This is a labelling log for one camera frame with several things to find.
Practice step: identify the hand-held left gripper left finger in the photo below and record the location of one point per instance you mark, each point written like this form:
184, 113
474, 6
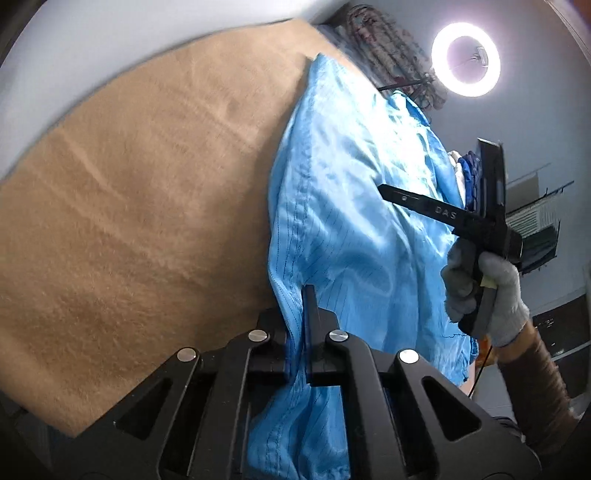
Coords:
270, 344

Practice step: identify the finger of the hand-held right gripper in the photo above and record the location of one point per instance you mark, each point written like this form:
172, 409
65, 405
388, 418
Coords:
425, 206

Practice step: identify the dark cabinet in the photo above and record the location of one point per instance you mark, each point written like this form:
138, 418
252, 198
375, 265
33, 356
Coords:
561, 327

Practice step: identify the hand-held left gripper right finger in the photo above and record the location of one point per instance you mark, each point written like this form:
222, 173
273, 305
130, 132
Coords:
310, 323

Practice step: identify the plaid patterned cloth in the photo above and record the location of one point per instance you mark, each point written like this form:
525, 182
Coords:
392, 50

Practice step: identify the black tripod stand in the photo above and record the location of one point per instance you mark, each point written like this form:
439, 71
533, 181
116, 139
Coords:
406, 83

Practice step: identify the person's right hand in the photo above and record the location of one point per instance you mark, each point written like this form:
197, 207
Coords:
508, 304

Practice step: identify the tan blanket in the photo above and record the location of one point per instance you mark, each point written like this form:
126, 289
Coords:
138, 207

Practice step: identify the light blue striped garment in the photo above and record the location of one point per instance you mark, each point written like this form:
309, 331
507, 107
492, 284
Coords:
346, 207

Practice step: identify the pile of folded clothes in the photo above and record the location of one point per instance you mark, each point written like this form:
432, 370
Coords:
456, 173

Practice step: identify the person's right forearm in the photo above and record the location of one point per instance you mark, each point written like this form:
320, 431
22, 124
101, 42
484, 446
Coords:
540, 392

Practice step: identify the royal blue folded garment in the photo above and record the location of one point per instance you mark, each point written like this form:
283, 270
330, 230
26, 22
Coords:
472, 180

